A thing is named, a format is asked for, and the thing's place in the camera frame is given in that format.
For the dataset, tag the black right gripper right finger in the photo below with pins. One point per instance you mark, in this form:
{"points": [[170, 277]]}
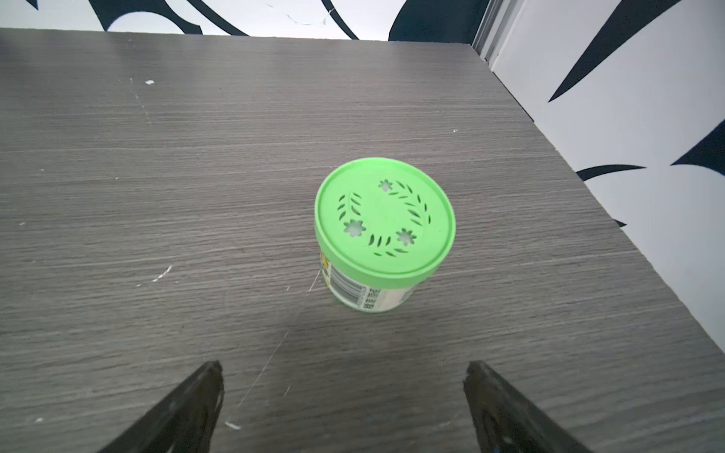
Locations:
{"points": [[506, 421]]}

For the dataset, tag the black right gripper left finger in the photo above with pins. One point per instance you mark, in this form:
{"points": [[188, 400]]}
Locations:
{"points": [[183, 421]]}

